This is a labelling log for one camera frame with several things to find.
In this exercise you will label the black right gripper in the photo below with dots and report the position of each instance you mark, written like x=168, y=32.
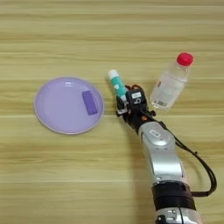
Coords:
x=135, y=116

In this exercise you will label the teal and white glue stick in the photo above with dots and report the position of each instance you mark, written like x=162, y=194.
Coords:
x=117, y=83

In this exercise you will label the clear bottle with red cap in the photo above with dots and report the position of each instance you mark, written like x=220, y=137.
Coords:
x=169, y=84

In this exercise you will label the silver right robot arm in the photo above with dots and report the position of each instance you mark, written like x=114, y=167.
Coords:
x=163, y=157

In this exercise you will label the black box with white label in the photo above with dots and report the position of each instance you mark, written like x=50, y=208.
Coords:
x=136, y=98

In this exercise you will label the purple rectangular eraser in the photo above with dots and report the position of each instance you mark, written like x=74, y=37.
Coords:
x=89, y=102

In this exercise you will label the round purple plate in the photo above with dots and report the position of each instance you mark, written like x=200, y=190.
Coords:
x=61, y=108

